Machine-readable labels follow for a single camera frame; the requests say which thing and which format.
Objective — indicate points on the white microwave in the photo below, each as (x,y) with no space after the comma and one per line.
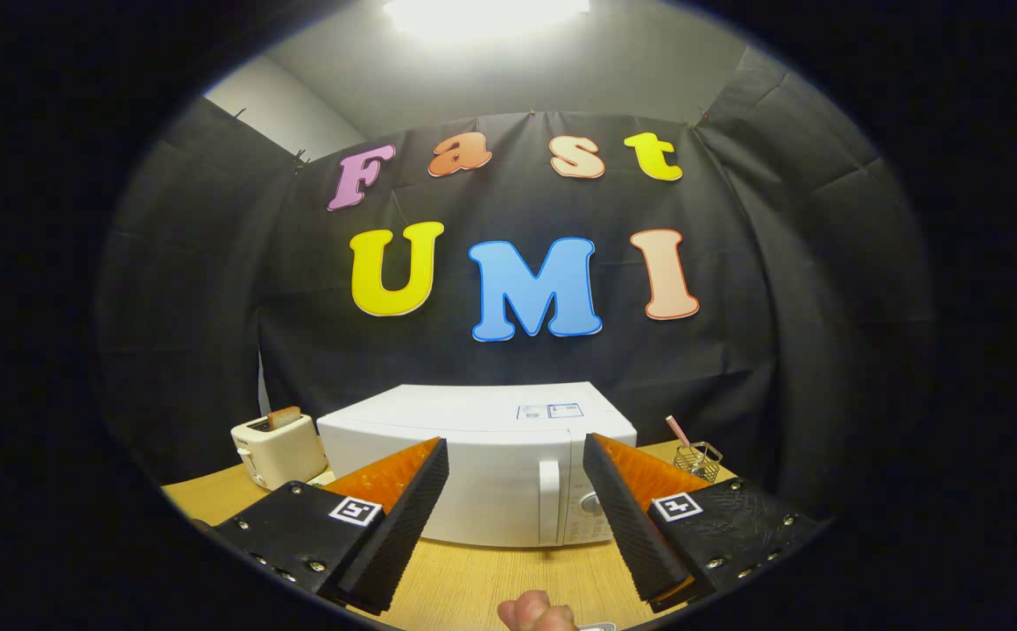
(473,412)

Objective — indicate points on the cream toaster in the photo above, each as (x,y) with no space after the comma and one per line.
(285,451)

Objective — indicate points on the pink striped straw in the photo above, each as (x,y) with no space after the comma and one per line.
(677,429)

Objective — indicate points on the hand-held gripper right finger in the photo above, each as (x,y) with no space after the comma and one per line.
(631,535)

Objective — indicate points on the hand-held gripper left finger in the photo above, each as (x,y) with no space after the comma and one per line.
(403,535)

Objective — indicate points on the toast slice in toaster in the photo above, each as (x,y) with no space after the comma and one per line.
(285,417)

